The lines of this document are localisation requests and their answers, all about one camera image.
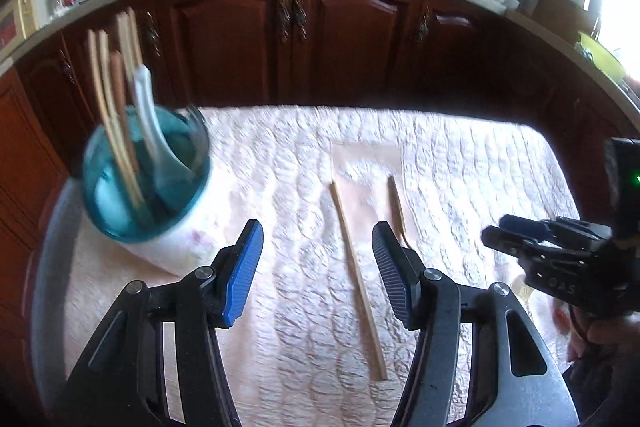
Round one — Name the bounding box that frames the dark wooden cabinet door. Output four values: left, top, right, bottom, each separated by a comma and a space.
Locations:
65, 2, 171, 108
295, 0, 423, 105
422, 0, 506, 108
170, 0, 293, 105

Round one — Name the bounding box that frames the green plastic bowl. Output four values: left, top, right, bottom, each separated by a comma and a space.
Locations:
577, 32, 628, 80

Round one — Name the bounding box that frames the reddish wooden side cabinet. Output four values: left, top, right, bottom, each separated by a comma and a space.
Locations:
0, 67, 71, 333

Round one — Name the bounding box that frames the cream quilted tablecloth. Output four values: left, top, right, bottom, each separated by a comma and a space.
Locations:
65, 104, 583, 427

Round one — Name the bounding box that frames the brown cutting board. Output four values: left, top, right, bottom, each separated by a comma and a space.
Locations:
532, 0, 598, 45

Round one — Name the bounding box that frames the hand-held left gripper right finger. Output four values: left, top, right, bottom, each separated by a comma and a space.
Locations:
371, 222, 581, 427

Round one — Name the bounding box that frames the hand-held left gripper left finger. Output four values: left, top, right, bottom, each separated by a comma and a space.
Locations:
52, 219, 265, 427

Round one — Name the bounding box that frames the cream microwave oven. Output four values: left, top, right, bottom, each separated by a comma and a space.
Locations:
0, 0, 41, 52

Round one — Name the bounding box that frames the person's right hand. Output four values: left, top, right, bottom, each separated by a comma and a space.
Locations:
587, 307, 640, 348

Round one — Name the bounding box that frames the white ceramic spoon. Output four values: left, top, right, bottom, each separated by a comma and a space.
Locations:
132, 64, 193, 188

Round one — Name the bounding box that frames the teal rimmed white utensil holder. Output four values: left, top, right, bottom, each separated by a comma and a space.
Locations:
81, 104, 211, 278

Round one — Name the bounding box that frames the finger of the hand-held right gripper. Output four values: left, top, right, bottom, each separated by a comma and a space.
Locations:
499, 214, 556, 242
481, 226, 532, 258

